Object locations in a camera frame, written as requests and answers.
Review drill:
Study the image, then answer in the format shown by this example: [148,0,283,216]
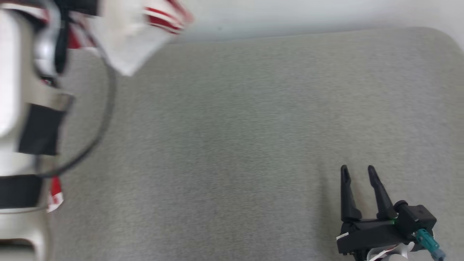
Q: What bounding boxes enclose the teal right cable connector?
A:
[415,229,446,261]

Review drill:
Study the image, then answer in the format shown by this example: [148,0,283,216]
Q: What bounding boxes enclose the red white basketball jersey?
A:
[36,0,194,213]

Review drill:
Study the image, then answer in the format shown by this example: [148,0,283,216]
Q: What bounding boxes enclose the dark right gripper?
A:
[336,165,410,260]

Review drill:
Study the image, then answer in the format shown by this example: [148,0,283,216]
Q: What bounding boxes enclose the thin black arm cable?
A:
[38,54,117,179]

